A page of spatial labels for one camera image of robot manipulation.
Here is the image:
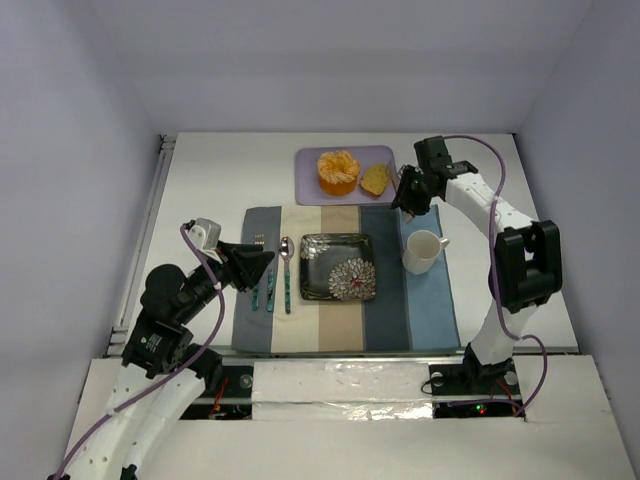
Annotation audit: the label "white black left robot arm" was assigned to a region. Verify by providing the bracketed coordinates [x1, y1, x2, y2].
[52, 242, 275, 479]

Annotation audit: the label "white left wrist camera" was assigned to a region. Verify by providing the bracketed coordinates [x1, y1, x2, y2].
[187, 218, 222, 253]

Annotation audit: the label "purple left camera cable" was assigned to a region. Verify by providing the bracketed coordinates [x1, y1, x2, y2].
[49, 222, 226, 479]

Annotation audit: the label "foil covered white panel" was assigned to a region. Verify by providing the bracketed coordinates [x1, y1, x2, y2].
[251, 360, 433, 422]

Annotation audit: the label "round orange bundt cake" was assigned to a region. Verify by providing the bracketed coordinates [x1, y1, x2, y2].
[316, 150, 361, 196]

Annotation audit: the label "white ceramic mug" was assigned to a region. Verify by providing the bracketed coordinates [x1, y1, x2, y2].
[402, 230, 450, 275]

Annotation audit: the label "yellow bread slice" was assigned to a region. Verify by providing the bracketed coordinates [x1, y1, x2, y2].
[360, 164, 390, 197]

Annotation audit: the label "lavender plastic tray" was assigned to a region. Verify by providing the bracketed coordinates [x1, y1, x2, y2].
[294, 145, 396, 206]

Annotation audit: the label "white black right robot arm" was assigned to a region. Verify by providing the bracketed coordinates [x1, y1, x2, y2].
[391, 136, 563, 396]

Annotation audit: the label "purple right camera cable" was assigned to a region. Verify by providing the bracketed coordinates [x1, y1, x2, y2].
[444, 135, 549, 416]

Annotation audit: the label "silver metal tongs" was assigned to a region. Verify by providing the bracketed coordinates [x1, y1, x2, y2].
[387, 160, 414, 224]

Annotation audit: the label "black floral square plate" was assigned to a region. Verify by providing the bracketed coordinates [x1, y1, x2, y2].
[299, 233, 377, 302]

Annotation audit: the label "purple camera cable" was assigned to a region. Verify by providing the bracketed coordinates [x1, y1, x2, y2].
[49, 222, 226, 479]
[444, 135, 549, 416]

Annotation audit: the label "aluminium frame rail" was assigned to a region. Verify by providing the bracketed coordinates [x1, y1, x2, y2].
[103, 134, 177, 358]

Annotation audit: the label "striped cloth placemat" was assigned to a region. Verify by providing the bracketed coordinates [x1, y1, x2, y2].
[231, 204, 461, 354]

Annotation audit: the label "fork with teal handle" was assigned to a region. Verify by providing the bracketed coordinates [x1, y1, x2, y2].
[252, 234, 264, 311]

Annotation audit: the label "knife with teal handle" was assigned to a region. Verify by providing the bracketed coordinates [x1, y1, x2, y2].
[266, 268, 276, 313]

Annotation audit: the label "spoon with teal handle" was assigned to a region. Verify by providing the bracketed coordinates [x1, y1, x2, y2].
[279, 236, 295, 315]

